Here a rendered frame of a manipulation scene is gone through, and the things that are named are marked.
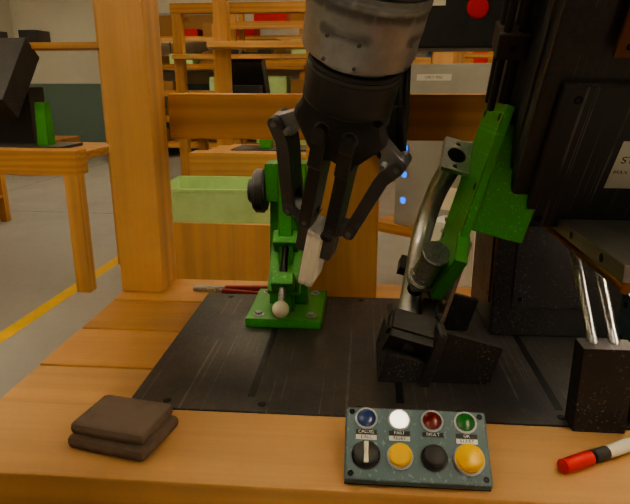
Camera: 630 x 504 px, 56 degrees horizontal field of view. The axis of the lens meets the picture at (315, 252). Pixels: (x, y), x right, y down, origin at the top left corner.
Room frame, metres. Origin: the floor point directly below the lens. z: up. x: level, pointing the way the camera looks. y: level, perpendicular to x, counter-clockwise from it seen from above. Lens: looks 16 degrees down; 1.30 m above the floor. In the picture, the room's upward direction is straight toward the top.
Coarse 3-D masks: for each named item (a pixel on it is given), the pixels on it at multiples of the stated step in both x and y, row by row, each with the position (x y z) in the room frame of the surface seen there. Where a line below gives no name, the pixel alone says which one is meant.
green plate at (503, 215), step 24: (504, 120) 0.72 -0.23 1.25; (480, 144) 0.78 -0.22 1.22; (504, 144) 0.73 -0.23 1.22; (480, 168) 0.74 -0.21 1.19; (504, 168) 0.73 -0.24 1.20; (456, 192) 0.83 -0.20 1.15; (480, 192) 0.72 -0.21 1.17; (504, 192) 0.73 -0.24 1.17; (456, 216) 0.78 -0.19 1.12; (480, 216) 0.73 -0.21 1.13; (504, 216) 0.73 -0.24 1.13; (528, 216) 0.73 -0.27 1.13
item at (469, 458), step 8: (464, 448) 0.52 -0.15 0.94; (472, 448) 0.52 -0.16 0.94; (456, 456) 0.51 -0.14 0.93; (464, 456) 0.51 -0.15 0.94; (472, 456) 0.51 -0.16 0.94; (480, 456) 0.51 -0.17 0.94; (464, 464) 0.50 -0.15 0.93; (472, 464) 0.50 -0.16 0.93; (480, 464) 0.50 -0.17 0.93; (472, 472) 0.50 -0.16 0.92
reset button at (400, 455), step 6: (396, 444) 0.52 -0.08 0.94; (402, 444) 0.52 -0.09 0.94; (390, 450) 0.52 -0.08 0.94; (396, 450) 0.52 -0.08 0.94; (402, 450) 0.52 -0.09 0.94; (408, 450) 0.52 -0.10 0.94; (390, 456) 0.51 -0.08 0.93; (396, 456) 0.51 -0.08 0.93; (402, 456) 0.51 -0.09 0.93; (408, 456) 0.51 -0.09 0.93; (396, 462) 0.51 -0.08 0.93; (402, 462) 0.51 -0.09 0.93; (408, 462) 0.51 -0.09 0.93
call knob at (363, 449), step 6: (360, 444) 0.53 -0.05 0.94; (366, 444) 0.52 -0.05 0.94; (372, 444) 0.52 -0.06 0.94; (354, 450) 0.52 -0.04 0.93; (360, 450) 0.52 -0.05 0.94; (366, 450) 0.52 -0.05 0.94; (372, 450) 0.52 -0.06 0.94; (378, 450) 0.52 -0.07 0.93; (354, 456) 0.52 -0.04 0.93; (360, 456) 0.51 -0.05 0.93; (366, 456) 0.51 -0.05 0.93; (372, 456) 0.51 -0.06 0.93; (378, 456) 0.52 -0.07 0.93; (360, 462) 0.51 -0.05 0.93; (366, 462) 0.51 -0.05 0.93; (372, 462) 0.51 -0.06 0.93
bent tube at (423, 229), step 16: (448, 144) 0.82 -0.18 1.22; (464, 144) 0.83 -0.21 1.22; (448, 160) 0.80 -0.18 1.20; (464, 160) 0.82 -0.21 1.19; (448, 176) 0.82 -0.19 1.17; (464, 176) 0.80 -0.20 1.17; (432, 192) 0.86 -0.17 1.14; (432, 208) 0.87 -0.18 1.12; (416, 224) 0.88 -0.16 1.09; (432, 224) 0.87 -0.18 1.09; (416, 240) 0.86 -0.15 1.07; (416, 256) 0.84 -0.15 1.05; (400, 304) 0.78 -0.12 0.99; (416, 304) 0.78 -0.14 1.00
